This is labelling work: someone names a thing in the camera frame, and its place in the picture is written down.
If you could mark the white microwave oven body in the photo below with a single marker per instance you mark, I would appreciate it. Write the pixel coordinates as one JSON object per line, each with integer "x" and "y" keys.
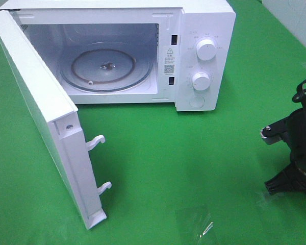
{"x": 173, "y": 27}

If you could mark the glass microwave turntable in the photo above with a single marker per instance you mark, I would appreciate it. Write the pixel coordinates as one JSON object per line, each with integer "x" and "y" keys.
{"x": 107, "y": 66}

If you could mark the white microwave door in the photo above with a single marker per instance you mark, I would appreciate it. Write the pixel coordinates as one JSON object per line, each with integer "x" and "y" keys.
{"x": 56, "y": 117}

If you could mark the round door release button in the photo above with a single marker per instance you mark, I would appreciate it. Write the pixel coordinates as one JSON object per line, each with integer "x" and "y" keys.
{"x": 197, "y": 101}

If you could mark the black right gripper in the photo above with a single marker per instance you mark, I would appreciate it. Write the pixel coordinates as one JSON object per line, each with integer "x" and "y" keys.
{"x": 291, "y": 130}

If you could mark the green table mat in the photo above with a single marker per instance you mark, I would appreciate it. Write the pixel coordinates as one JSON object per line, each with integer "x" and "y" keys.
{"x": 177, "y": 178}

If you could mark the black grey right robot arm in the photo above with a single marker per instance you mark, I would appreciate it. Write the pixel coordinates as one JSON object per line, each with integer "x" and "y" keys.
{"x": 291, "y": 130}

